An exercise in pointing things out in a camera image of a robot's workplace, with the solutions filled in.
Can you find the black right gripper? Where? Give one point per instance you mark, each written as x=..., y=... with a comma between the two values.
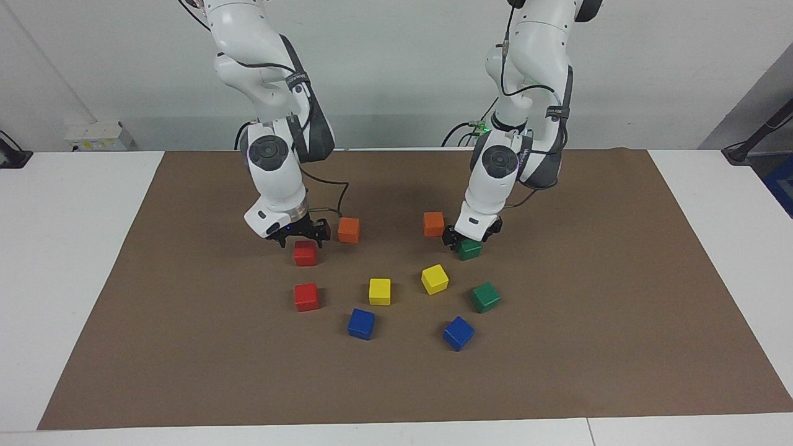
x=306, y=228

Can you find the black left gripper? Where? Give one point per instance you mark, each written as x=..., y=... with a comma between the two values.
x=494, y=226

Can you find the green wooden block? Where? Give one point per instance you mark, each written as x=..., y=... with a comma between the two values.
x=485, y=297
x=468, y=251

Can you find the red wooden block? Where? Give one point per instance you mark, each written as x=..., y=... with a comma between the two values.
x=306, y=297
x=305, y=255

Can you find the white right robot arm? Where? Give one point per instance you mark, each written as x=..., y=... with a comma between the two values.
x=272, y=179

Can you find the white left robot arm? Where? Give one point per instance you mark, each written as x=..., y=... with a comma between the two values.
x=495, y=186

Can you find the orange wooden block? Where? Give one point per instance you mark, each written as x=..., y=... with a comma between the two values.
x=433, y=223
x=349, y=230

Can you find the yellow wooden block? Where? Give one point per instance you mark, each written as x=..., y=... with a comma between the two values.
x=434, y=279
x=380, y=291

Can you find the blue wooden block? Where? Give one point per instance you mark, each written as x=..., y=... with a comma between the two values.
x=458, y=332
x=361, y=323

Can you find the brown table mat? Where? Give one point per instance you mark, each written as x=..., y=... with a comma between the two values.
x=186, y=371

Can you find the white power strip box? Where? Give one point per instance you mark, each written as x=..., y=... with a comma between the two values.
x=99, y=136

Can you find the black stand pole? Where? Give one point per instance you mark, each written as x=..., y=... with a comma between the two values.
x=737, y=152

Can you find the blue box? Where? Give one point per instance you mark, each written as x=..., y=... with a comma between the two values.
x=782, y=179

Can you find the black clamp mount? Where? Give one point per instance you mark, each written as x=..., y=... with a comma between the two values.
x=12, y=158

